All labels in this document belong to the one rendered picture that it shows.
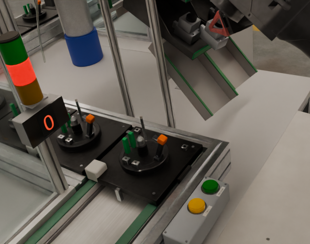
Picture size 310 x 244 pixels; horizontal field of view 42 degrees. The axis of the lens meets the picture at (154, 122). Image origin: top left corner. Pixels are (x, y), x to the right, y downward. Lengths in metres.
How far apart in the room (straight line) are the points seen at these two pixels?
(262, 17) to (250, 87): 1.12
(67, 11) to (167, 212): 1.16
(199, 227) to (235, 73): 0.60
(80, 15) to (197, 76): 0.81
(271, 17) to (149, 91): 1.21
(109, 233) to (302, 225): 0.48
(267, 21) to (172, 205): 0.64
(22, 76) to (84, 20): 1.05
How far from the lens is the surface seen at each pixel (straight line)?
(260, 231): 1.07
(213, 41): 1.11
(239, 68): 1.39
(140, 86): 1.70
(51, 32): 2.37
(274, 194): 1.16
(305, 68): 3.48
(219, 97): 1.27
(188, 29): 1.13
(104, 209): 1.10
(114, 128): 1.28
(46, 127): 0.96
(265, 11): 0.48
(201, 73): 1.27
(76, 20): 1.90
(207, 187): 1.02
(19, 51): 0.88
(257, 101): 1.51
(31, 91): 0.92
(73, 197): 1.12
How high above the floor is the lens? 1.69
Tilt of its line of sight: 35 degrees down
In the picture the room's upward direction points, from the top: 11 degrees counter-clockwise
